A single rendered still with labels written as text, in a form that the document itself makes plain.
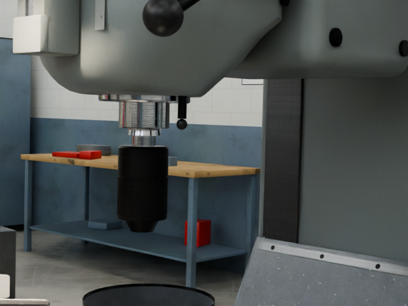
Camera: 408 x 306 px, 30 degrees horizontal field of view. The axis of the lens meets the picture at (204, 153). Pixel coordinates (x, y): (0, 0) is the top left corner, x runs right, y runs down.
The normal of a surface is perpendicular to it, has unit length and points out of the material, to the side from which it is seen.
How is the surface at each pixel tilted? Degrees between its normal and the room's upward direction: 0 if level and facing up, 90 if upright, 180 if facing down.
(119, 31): 104
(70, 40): 90
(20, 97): 90
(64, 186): 90
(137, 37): 112
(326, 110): 90
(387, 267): 63
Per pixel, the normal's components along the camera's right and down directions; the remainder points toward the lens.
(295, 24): -0.69, 0.02
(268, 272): -0.61, -0.42
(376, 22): 0.73, 0.06
